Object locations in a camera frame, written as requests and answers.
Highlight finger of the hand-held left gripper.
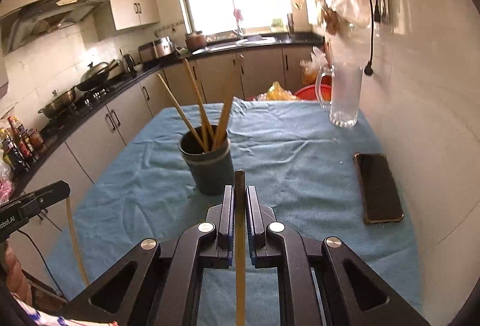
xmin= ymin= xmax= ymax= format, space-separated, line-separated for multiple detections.
xmin=17 ymin=180 xmax=71 ymax=222

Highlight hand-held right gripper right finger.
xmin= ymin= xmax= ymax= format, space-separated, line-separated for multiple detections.
xmin=245 ymin=185 xmax=430 ymax=326

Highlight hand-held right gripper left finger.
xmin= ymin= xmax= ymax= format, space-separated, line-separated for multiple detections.
xmin=58 ymin=185 xmax=236 ymax=326

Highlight dark perforated utensil holder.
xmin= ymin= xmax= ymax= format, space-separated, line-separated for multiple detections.
xmin=178 ymin=124 xmax=234 ymax=196

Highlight person's left forearm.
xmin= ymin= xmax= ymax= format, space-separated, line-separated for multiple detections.
xmin=0 ymin=241 xmax=32 ymax=306

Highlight row of sauce bottles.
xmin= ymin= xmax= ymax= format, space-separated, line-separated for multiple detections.
xmin=0 ymin=116 xmax=47 ymax=173

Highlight cream base cabinets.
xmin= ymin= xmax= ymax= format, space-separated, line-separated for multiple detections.
xmin=22 ymin=44 xmax=323 ymax=233

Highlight blue towel cloth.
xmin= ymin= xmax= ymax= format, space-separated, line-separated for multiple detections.
xmin=45 ymin=97 xmax=424 ymax=326

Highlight steel cooking pot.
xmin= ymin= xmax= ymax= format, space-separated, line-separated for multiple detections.
xmin=37 ymin=88 xmax=77 ymax=119

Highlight person's patterned clothing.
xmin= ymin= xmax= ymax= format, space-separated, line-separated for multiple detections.
xmin=11 ymin=292 xmax=119 ymax=326

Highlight gas stove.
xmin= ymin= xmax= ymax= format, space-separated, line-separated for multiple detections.
xmin=37 ymin=80 xmax=128 ymax=131

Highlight black wok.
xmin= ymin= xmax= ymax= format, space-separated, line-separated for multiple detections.
xmin=77 ymin=59 xmax=122 ymax=92

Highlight black smartphone in clear case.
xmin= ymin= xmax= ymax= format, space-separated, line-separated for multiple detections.
xmin=353 ymin=152 xmax=405 ymax=225

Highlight yellow plastic bag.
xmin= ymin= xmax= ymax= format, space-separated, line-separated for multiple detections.
xmin=257 ymin=81 xmax=299 ymax=101

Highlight dark electric kettle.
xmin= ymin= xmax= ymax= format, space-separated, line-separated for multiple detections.
xmin=121 ymin=53 xmax=137 ymax=76

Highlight red plastic basin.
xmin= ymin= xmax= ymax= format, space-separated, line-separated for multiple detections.
xmin=294 ymin=84 xmax=332 ymax=102

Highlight clear glass mug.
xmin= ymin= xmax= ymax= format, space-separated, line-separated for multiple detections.
xmin=315 ymin=61 xmax=364 ymax=128

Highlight black kitchen countertop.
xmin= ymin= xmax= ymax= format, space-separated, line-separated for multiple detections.
xmin=11 ymin=31 xmax=325 ymax=192

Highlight clear bag of orange food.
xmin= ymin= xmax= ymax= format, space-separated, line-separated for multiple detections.
xmin=300 ymin=46 xmax=332 ymax=86

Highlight silver range hood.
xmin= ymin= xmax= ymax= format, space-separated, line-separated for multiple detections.
xmin=0 ymin=0 xmax=115 ymax=56

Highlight silver rice cooker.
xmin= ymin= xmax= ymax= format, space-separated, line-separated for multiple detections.
xmin=138 ymin=36 xmax=175 ymax=62

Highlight brown clay pot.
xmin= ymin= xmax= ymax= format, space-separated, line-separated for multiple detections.
xmin=185 ymin=31 xmax=208 ymax=52

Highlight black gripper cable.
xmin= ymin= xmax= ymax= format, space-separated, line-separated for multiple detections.
xmin=17 ymin=228 xmax=66 ymax=298

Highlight black power cable with plug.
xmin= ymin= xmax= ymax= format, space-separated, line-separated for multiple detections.
xmin=360 ymin=0 xmax=380 ymax=78

